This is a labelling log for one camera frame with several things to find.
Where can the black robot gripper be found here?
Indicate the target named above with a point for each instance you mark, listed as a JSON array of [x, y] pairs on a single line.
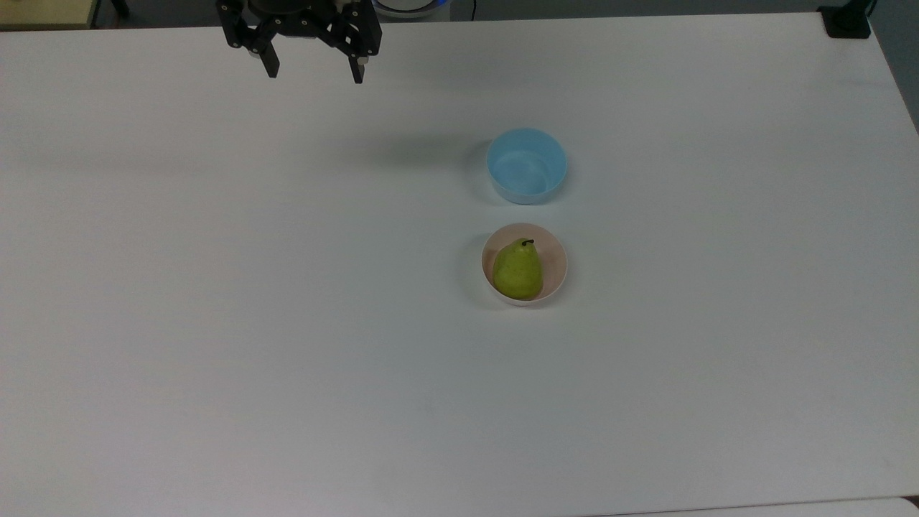
[[294, 21]]

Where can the green pear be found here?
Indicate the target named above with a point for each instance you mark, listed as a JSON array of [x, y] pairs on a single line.
[[518, 269]]

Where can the light blue bowl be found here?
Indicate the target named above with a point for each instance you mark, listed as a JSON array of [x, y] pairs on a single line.
[[526, 166]]

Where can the pink white bowl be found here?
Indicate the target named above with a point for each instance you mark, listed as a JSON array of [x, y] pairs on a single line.
[[554, 269]]

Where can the white blue round device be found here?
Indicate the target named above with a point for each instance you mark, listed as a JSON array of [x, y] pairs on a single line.
[[409, 7]]

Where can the light wooden desk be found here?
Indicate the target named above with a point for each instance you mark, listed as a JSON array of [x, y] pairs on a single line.
[[44, 12]]

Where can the black table clamp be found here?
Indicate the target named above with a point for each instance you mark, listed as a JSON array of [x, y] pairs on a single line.
[[847, 20]]

